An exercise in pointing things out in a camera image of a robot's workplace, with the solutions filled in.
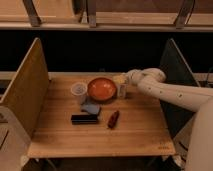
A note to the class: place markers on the small clear bottle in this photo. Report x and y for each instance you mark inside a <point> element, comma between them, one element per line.
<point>121,90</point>

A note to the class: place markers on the blue-grey sponge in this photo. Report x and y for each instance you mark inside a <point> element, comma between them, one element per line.
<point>90,108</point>

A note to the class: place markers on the black rectangular box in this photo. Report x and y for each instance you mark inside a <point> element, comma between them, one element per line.
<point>84,119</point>

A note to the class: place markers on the wooden shelf rail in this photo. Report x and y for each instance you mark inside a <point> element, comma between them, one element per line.
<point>108,15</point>

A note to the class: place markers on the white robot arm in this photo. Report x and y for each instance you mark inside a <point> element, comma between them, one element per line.
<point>199,130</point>

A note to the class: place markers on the dark red chili pepper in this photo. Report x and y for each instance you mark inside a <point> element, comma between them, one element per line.
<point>113,119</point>

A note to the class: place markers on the left wooden side panel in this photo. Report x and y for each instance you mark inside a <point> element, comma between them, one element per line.
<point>21,103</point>

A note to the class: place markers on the clear plastic cup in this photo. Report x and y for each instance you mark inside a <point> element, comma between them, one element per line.
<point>79,91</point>

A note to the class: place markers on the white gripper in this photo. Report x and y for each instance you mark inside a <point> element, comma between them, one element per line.
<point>132,77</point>

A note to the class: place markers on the orange bowl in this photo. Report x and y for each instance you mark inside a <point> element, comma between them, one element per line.
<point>101,89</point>

